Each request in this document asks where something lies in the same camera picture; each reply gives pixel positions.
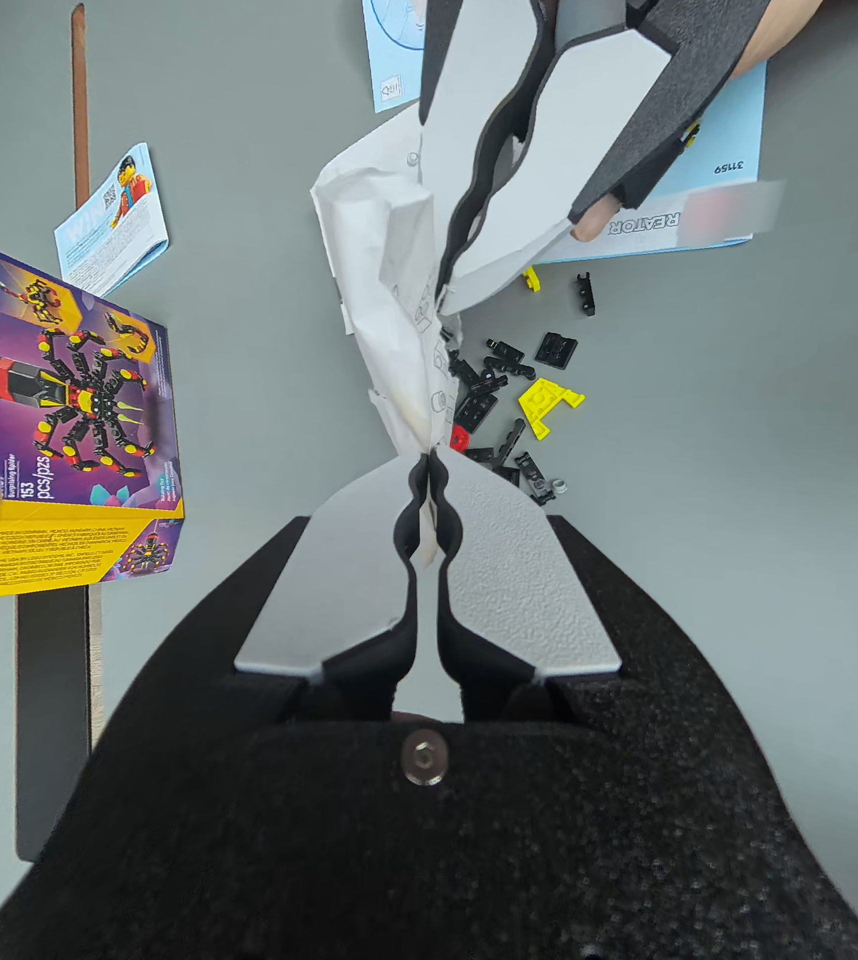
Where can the yellow wedge toy brick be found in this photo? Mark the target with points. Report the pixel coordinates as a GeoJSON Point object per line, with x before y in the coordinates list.
{"type": "Point", "coordinates": [549, 405]}

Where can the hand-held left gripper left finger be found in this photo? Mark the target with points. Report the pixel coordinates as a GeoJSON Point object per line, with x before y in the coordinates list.
{"type": "Point", "coordinates": [324, 585]}

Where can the white paper bag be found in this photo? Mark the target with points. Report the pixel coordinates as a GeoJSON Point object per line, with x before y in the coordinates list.
{"type": "Point", "coordinates": [376, 247]}

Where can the person's right hand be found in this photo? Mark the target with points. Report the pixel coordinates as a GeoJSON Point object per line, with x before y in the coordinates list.
{"type": "Point", "coordinates": [594, 223]}

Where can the black clip bar brick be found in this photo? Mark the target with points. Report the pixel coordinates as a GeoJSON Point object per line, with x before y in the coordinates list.
{"type": "Point", "coordinates": [585, 294]}

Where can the black grille plate brick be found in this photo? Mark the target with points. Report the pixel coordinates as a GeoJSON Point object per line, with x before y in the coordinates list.
{"type": "Point", "coordinates": [556, 350]}

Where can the purple yellow toy box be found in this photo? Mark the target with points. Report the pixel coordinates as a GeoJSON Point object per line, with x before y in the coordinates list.
{"type": "Point", "coordinates": [84, 390]}

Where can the small yellow toy brick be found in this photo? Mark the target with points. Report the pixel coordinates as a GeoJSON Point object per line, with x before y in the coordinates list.
{"type": "Point", "coordinates": [532, 280]}

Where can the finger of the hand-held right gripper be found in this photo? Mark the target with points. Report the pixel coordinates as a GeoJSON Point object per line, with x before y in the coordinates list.
{"type": "Point", "coordinates": [474, 90]}
{"type": "Point", "coordinates": [601, 112]}

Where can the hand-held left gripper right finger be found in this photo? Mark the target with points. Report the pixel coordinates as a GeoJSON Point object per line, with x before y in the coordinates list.
{"type": "Point", "coordinates": [526, 577]}

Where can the grey desk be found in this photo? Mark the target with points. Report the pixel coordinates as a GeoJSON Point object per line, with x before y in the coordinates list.
{"type": "Point", "coordinates": [736, 525]}

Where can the pile of black toy bricks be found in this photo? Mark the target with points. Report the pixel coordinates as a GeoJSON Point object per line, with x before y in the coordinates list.
{"type": "Point", "coordinates": [477, 405]}

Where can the small blue leaflet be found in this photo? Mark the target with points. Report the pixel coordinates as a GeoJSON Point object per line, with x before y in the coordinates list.
{"type": "Point", "coordinates": [121, 240]}

